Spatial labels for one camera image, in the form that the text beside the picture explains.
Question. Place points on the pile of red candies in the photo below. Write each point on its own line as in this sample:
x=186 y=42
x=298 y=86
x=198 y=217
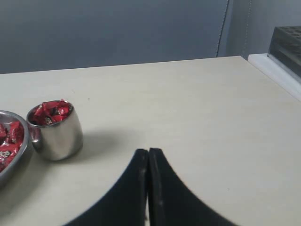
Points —
x=11 y=140

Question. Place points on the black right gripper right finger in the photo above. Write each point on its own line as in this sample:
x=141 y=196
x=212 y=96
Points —
x=171 y=203

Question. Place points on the red candy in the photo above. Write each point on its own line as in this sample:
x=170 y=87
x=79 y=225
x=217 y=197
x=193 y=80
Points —
x=50 y=112

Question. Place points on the black perforated rack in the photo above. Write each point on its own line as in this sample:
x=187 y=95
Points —
x=285 y=47

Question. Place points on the steel cup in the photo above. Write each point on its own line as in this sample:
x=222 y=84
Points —
x=58 y=141

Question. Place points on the steel bowl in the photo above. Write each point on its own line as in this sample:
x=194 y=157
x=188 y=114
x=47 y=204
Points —
x=24 y=154

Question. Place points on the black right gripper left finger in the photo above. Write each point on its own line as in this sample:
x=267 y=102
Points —
x=125 y=203

